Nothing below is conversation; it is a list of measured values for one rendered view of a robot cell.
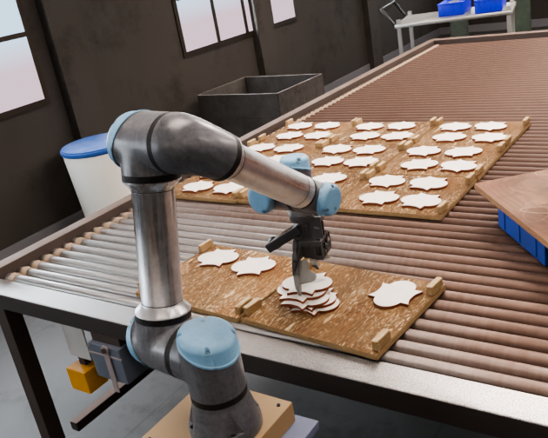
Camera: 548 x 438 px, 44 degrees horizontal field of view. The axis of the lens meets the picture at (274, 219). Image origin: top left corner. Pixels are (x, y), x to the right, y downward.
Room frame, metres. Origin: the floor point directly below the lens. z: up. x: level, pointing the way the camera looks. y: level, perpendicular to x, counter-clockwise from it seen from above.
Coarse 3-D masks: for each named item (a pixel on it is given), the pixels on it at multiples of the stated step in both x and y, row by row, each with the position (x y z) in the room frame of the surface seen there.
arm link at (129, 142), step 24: (120, 120) 1.29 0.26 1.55; (144, 120) 1.24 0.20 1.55; (120, 144) 1.26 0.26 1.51; (144, 144) 1.21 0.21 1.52; (144, 168) 1.23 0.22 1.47; (144, 192) 1.24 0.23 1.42; (168, 192) 1.25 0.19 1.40; (144, 216) 1.23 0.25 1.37; (168, 216) 1.24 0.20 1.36; (144, 240) 1.23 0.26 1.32; (168, 240) 1.23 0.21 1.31; (144, 264) 1.22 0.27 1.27; (168, 264) 1.22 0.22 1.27; (144, 288) 1.22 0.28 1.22; (168, 288) 1.22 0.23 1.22; (144, 312) 1.21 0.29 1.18; (168, 312) 1.20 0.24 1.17; (144, 336) 1.20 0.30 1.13; (168, 336) 1.18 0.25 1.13; (144, 360) 1.20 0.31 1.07
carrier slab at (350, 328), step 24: (336, 264) 1.76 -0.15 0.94; (336, 288) 1.62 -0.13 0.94; (360, 288) 1.60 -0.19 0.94; (264, 312) 1.56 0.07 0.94; (288, 312) 1.54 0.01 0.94; (336, 312) 1.49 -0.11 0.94; (360, 312) 1.47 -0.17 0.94; (384, 312) 1.45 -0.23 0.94; (408, 312) 1.43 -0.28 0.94; (312, 336) 1.40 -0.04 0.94; (336, 336) 1.38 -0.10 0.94; (360, 336) 1.36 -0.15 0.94
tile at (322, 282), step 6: (318, 276) 1.62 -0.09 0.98; (324, 276) 1.62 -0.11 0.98; (282, 282) 1.63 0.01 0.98; (288, 282) 1.62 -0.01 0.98; (312, 282) 1.59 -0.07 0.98; (318, 282) 1.59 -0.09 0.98; (324, 282) 1.58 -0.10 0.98; (330, 282) 1.58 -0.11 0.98; (288, 288) 1.59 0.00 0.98; (294, 288) 1.58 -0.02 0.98; (306, 288) 1.57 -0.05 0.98; (312, 288) 1.56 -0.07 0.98; (318, 288) 1.56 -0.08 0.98; (324, 288) 1.55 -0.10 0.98; (288, 294) 1.56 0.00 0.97; (294, 294) 1.56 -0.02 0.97; (306, 294) 1.55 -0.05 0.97; (312, 294) 1.54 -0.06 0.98
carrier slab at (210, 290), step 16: (192, 256) 2.01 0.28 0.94; (240, 256) 1.94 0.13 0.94; (256, 256) 1.92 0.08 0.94; (272, 256) 1.90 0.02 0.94; (192, 272) 1.89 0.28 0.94; (208, 272) 1.87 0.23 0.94; (224, 272) 1.85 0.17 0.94; (272, 272) 1.79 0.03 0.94; (288, 272) 1.77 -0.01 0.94; (192, 288) 1.78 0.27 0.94; (208, 288) 1.76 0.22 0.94; (224, 288) 1.74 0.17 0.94; (240, 288) 1.72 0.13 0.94; (256, 288) 1.71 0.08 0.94; (272, 288) 1.69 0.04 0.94; (192, 304) 1.68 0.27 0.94; (208, 304) 1.66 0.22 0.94; (224, 304) 1.64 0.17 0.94; (240, 320) 1.56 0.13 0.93
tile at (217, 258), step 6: (210, 252) 2.00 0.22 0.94; (216, 252) 1.99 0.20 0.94; (222, 252) 1.98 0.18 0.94; (228, 252) 1.97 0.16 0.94; (234, 252) 1.96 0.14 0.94; (198, 258) 1.96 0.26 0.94; (204, 258) 1.96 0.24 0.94; (210, 258) 1.95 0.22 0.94; (216, 258) 1.94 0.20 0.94; (222, 258) 1.93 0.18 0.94; (228, 258) 1.92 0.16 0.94; (234, 258) 1.92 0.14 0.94; (204, 264) 1.91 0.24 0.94; (210, 264) 1.91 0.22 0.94; (216, 264) 1.89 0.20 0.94; (222, 264) 1.90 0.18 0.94
